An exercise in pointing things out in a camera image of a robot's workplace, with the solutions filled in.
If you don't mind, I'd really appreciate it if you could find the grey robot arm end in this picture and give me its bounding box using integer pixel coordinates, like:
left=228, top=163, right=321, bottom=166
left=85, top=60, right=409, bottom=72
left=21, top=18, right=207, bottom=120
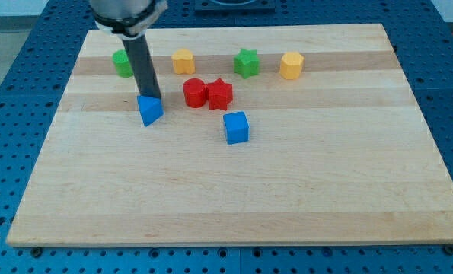
left=88, top=0, right=168, bottom=40

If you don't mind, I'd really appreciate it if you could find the blue cube block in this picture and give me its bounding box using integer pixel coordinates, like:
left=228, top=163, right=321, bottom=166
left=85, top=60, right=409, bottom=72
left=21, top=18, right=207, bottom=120
left=223, top=111, right=250, bottom=145

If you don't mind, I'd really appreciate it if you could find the red star block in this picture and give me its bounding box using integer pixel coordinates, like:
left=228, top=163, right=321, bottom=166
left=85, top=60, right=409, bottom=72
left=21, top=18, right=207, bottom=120
left=206, top=78, right=233, bottom=110

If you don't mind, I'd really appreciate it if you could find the red cylinder block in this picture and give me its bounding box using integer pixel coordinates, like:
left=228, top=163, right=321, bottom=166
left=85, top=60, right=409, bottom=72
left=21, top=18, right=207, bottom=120
left=183, top=78, right=207, bottom=108

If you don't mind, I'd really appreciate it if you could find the wooden board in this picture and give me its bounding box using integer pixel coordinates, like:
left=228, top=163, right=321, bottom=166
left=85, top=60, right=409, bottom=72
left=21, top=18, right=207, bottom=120
left=6, top=24, right=453, bottom=247

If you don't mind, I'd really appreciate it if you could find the green star block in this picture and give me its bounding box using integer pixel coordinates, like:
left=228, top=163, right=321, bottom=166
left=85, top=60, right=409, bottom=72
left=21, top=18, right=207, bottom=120
left=234, top=49, right=260, bottom=79

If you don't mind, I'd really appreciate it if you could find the blue triangle block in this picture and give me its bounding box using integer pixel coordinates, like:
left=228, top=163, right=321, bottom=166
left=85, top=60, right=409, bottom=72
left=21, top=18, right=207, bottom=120
left=137, top=95, right=164, bottom=126

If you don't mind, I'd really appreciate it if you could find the yellow heart block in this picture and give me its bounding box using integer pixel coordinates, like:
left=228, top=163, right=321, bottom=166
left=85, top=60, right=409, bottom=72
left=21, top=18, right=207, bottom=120
left=171, top=48, right=196, bottom=75

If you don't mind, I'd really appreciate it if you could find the yellow hexagon block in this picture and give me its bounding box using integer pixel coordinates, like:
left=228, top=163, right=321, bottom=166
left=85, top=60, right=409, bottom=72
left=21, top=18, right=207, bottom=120
left=279, top=52, right=305, bottom=80

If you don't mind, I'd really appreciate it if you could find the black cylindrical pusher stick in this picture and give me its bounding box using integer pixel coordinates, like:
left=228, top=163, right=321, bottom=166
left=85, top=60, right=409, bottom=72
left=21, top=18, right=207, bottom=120
left=122, top=35, right=161, bottom=99

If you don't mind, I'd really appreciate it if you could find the green cylinder block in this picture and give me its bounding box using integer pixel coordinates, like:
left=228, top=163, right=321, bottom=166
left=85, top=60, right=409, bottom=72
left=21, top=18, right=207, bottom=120
left=111, top=49, right=133, bottom=78

